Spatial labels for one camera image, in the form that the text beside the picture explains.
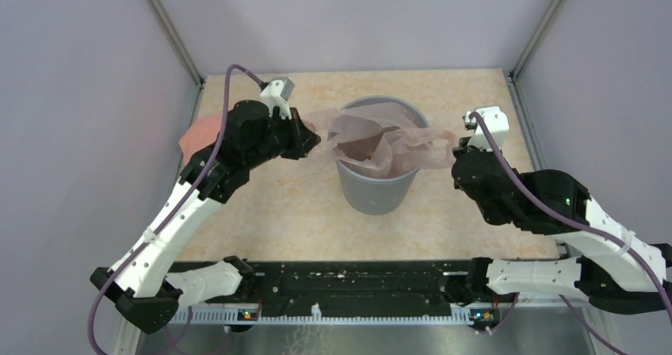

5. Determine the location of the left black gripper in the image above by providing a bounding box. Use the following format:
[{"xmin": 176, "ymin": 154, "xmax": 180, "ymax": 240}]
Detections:
[{"xmin": 246, "ymin": 106, "xmax": 321, "ymax": 170}]

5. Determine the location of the translucent pink trash bag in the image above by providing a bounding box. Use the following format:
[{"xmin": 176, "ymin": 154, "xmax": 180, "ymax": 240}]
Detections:
[{"xmin": 304, "ymin": 101, "xmax": 456, "ymax": 179}]

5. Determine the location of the grey plastic trash bin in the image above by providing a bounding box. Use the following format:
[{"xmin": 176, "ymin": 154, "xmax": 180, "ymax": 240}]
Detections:
[{"xmin": 335, "ymin": 95, "xmax": 430, "ymax": 216}]

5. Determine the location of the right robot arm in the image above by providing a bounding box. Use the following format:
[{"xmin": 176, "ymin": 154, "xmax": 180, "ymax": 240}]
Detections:
[{"xmin": 451, "ymin": 138, "xmax": 671, "ymax": 315}]

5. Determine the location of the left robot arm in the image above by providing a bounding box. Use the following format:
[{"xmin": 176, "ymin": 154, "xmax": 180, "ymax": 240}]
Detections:
[{"xmin": 90, "ymin": 100, "xmax": 321, "ymax": 334}]

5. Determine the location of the folded pink trash bags stack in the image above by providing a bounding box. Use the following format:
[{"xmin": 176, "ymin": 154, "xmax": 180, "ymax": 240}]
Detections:
[{"xmin": 178, "ymin": 112, "xmax": 223, "ymax": 167}]

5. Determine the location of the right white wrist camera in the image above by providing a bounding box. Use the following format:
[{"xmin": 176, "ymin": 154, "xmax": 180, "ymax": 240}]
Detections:
[{"xmin": 463, "ymin": 105, "xmax": 510, "ymax": 151}]

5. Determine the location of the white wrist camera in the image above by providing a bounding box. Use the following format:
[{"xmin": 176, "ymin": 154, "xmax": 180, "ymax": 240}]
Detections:
[
  {"xmin": 463, "ymin": 105, "xmax": 510, "ymax": 151},
  {"xmin": 260, "ymin": 77, "xmax": 295, "ymax": 120}
]

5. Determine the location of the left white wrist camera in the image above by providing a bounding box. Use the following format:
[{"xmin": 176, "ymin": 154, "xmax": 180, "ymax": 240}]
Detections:
[{"xmin": 260, "ymin": 77, "xmax": 295, "ymax": 120}]

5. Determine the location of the right aluminium frame post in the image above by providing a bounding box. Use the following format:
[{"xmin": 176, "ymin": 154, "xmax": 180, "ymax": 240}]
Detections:
[{"xmin": 509, "ymin": 0, "xmax": 567, "ymax": 83}]

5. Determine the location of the aluminium frame post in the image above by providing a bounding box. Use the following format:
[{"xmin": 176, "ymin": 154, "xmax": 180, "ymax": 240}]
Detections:
[
  {"xmin": 509, "ymin": 0, "xmax": 567, "ymax": 83},
  {"xmin": 146, "ymin": 0, "xmax": 204, "ymax": 88}
]

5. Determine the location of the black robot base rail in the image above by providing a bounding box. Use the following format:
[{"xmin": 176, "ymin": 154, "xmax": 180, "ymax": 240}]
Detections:
[{"xmin": 173, "ymin": 259, "xmax": 571, "ymax": 319}]

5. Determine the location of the white slotted cable duct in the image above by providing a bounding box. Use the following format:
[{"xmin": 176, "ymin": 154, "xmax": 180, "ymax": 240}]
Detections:
[{"xmin": 170, "ymin": 304, "xmax": 474, "ymax": 326}]

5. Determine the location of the left aluminium frame post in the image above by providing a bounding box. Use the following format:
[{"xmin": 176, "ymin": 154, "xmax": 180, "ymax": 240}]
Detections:
[{"xmin": 146, "ymin": 0, "xmax": 204, "ymax": 88}]

